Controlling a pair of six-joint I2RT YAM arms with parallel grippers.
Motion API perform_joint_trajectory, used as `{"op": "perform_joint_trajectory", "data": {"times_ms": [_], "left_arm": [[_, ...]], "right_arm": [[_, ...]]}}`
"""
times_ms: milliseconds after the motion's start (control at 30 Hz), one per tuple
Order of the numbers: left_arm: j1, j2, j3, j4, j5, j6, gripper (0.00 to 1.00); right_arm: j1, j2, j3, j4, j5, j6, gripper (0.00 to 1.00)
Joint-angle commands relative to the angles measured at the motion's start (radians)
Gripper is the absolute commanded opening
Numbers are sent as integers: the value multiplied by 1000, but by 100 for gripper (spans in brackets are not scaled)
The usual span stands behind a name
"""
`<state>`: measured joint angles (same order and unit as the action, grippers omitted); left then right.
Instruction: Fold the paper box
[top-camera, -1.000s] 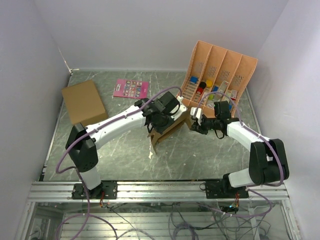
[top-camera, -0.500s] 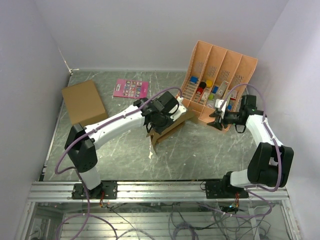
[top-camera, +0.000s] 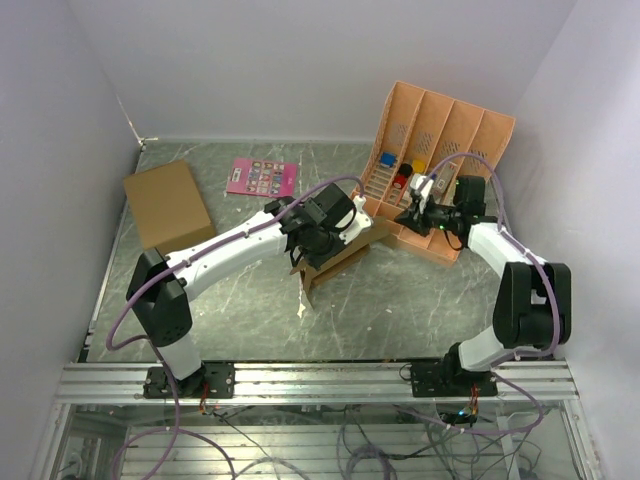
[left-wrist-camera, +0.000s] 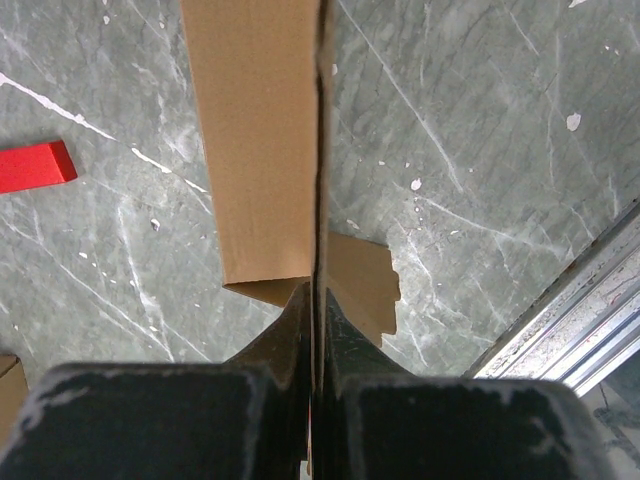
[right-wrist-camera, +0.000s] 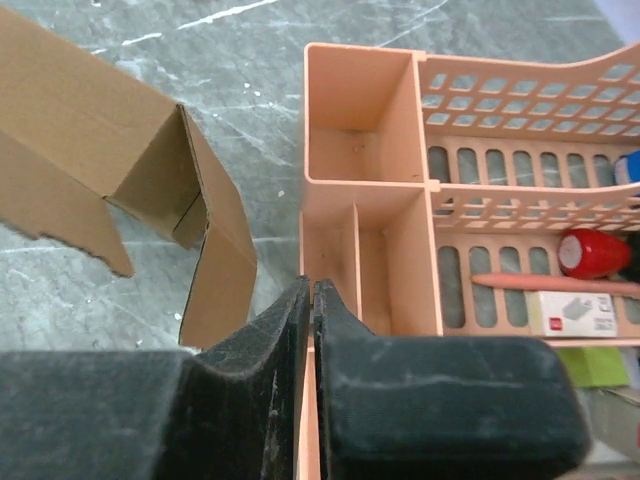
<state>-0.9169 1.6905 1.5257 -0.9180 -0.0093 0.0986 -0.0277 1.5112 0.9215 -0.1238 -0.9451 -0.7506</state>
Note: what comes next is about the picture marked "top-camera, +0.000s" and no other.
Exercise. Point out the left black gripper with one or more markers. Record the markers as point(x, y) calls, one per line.
point(314, 260)

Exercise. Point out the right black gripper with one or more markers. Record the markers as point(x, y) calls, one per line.
point(410, 219)

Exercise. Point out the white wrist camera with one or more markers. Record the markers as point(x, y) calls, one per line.
point(420, 190)
point(354, 223)

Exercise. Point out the aluminium mounting rail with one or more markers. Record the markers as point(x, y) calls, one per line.
point(272, 384)

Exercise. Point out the closed brown cardboard box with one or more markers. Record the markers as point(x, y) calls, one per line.
point(168, 208)

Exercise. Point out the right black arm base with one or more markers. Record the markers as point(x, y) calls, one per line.
point(430, 377)

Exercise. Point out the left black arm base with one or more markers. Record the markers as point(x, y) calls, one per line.
point(215, 380)

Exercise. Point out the blue block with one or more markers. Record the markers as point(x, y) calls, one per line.
point(387, 159)

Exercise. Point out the red block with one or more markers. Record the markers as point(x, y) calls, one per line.
point(399, 181)

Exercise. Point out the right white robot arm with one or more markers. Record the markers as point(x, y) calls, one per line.
point(532, 311)

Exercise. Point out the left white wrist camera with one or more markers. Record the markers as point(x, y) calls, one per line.
point(354, 223)

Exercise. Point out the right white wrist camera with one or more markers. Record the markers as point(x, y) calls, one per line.
point(420, 190)

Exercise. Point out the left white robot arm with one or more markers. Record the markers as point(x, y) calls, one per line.
point(164, 285)

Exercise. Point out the pink sticker sheet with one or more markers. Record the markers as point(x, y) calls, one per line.
point(264, 178)

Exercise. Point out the yellow block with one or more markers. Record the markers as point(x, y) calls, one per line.
point(418, 166)

